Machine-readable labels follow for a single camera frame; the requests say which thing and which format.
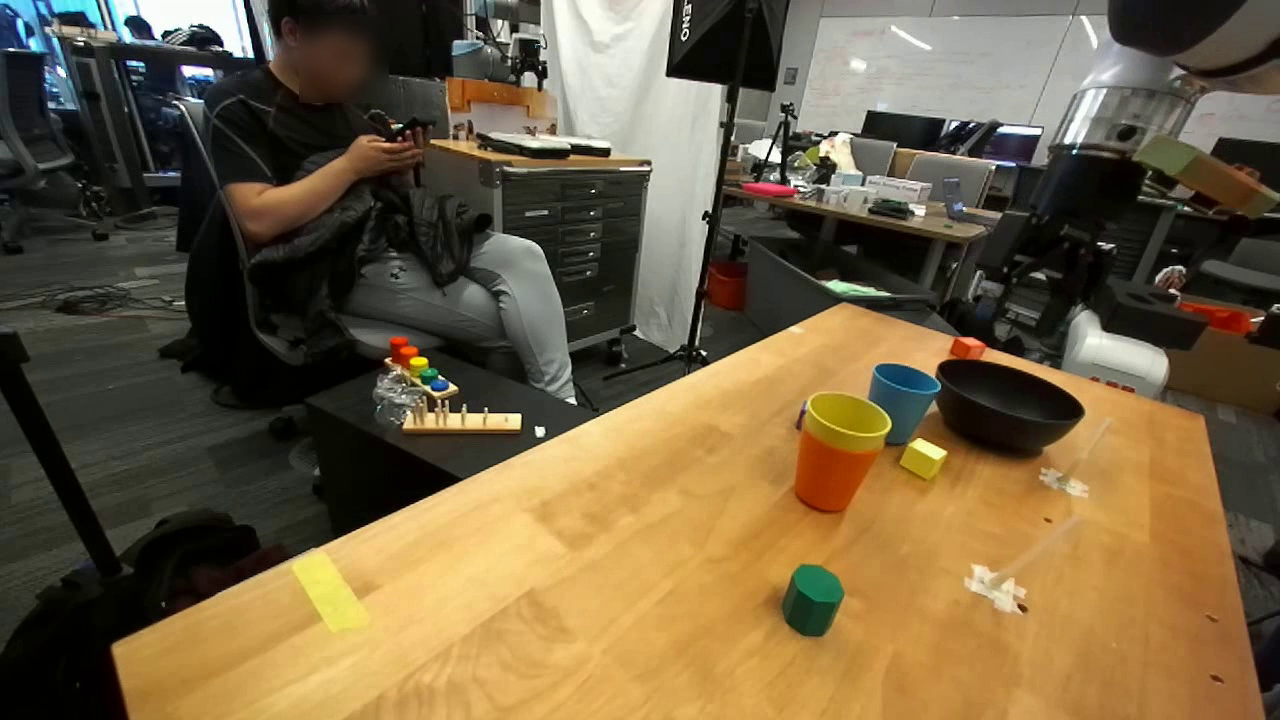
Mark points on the yellow plastic cup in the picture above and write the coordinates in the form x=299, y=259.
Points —
x=847, y=427

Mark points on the black computer monitor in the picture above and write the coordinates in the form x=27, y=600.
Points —
x=903, y=130

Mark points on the brown cardboard box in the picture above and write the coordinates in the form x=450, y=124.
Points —
x=1225, y=371

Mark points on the black low table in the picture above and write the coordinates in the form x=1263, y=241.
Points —
x=374, y=452

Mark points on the red bin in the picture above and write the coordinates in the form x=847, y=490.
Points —
x=726, y=285

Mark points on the black bowl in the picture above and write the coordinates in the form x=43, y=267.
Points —
x=1006, y=414

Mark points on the black softbox light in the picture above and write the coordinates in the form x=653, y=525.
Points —
x=726, y=43

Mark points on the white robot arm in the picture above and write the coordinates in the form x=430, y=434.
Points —
x=1134, y=106

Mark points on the black backpack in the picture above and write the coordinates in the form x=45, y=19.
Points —
x=161, y=574

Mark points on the orange plastic cup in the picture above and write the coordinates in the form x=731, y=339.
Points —
x=828, y=480

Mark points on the wooden block toy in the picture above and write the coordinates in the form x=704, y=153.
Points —
x=461, y=420

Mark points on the seated person black shirt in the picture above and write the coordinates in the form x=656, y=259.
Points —
x=264, y=133

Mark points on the black tripod leg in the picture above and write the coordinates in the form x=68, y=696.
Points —
x=45, y=452

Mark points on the wooden office desk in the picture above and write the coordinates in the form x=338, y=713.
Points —
x=904, y=226

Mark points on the white curtain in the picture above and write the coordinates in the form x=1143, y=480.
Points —
x=601, y=65

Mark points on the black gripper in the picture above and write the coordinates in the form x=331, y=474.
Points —
x=1086, y=184

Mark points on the white cylindrical object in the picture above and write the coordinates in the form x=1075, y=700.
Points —
x=1114, y=355

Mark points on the black phone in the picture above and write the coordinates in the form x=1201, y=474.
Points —
x=405, y=130

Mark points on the grey drawer cabinet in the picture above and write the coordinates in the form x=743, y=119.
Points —
x=581, y=253

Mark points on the small orange round object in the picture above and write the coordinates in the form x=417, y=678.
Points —
x=964, y=351

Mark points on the grey office chair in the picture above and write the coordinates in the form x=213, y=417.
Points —
x=27, y=133

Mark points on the green cylinder block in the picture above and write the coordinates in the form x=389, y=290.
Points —
x=810, y=600

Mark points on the black light stand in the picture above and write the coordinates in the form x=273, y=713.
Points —
x=720, y=200

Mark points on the blue plastic cup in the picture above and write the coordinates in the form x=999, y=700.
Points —
x=904, y=403

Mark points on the yellow cube block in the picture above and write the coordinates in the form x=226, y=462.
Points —
x=920, y=462

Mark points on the black office chair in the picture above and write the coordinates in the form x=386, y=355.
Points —
x=213, y=267

